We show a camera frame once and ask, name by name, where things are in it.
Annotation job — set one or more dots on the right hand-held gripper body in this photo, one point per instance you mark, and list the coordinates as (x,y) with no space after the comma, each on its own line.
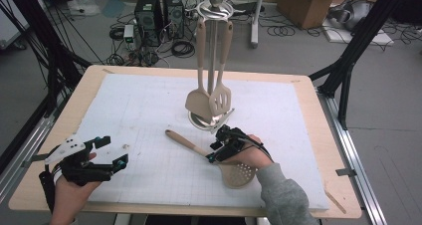
(234,140)

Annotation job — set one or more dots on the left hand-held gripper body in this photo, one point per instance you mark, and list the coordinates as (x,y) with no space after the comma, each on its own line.
(79,172)

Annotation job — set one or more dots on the beige skimmer spoon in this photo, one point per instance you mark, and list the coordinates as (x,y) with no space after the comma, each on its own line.
(237,178)

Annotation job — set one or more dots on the beige slotted spatula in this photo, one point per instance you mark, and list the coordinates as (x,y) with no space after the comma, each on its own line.
(220,100)

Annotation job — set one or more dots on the beige solid spatula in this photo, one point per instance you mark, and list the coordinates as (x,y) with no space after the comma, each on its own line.
(198,102)

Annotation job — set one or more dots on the person's left hand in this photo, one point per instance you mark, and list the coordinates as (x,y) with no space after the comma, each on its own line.
(68,203)

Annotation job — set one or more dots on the small white power box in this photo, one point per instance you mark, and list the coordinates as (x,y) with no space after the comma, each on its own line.
(128,32)

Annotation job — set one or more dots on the grey rolling stand base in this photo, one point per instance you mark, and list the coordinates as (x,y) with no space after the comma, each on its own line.
(254,26)

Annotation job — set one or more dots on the black computer tower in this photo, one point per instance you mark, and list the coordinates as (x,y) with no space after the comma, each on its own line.
(147,19)
(173,16)

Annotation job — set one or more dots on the white cabinet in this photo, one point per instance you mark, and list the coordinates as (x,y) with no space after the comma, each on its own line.
(10,26)

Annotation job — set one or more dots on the brown cardboard box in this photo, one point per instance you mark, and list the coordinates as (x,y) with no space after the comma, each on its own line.
(305,6)

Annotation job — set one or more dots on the grey bag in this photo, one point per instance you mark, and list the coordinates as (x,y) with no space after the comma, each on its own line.
(351,14)

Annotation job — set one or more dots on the white floor board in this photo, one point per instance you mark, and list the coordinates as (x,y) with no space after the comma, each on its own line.
(381,39)

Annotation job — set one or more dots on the aluminium rail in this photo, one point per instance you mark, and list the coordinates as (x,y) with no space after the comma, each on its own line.
(365,188)
(16,173)

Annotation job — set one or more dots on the grey metal bracket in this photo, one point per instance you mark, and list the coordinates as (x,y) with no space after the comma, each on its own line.
(345,172)

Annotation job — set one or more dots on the black frame post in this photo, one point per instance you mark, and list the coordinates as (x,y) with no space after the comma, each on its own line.
(40,29)
(363,36)

